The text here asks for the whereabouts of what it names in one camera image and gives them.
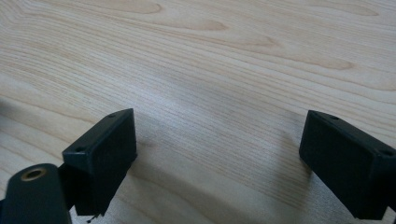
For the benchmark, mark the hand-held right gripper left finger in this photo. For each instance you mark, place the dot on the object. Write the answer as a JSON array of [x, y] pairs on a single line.
[[102, 155]]

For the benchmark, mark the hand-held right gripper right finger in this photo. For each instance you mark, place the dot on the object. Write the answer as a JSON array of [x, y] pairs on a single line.
[[345, 168]]

